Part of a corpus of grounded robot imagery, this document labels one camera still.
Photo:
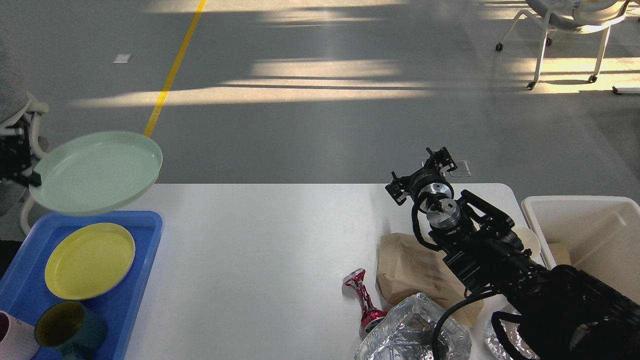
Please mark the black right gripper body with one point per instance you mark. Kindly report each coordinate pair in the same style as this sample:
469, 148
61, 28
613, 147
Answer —
427, 181

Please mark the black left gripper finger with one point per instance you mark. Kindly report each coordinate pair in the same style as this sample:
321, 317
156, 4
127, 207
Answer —
32, 179

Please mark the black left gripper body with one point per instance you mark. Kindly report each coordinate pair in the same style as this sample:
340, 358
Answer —
15, 151

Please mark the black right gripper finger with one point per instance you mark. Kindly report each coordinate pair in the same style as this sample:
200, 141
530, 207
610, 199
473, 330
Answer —
399, 188
440, 160

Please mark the light green plate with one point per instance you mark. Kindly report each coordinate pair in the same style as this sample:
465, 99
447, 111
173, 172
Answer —
97, 173

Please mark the dark green mug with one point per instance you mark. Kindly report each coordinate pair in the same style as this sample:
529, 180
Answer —
71, 329

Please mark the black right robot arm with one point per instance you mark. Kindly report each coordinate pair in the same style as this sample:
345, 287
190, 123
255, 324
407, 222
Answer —
563, 313

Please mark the white chair left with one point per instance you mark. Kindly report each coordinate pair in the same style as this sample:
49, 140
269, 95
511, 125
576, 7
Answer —
19, 109

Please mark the white chair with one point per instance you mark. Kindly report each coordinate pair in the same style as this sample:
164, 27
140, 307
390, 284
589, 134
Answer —
19, 109
577, 17

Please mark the brown paper bag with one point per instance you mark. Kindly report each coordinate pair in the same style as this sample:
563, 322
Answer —
405, 268

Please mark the yellow plate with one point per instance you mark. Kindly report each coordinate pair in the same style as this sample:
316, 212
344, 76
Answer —
90, 262

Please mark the white paper cup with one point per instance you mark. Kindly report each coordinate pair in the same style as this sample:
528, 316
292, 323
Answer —
529, 240

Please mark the crushed red soda can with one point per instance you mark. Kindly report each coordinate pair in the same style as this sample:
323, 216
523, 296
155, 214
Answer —
371, 315

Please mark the crumpled aluminium foil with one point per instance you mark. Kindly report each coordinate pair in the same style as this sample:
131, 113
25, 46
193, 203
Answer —
406, 333

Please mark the cardboard piece in bin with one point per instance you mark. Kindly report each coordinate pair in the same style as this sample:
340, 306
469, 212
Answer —
560, 253

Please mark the pink white cup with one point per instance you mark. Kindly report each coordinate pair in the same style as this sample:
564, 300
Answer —
17, 338

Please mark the white plastic bin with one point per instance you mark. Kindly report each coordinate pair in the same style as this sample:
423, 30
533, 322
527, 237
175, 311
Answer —
600, 233

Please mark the small foil piece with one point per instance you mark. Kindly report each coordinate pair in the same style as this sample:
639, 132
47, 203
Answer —
502, 338

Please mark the white chair top right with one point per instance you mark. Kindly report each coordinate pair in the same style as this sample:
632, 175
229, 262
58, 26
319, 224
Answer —
577, 17

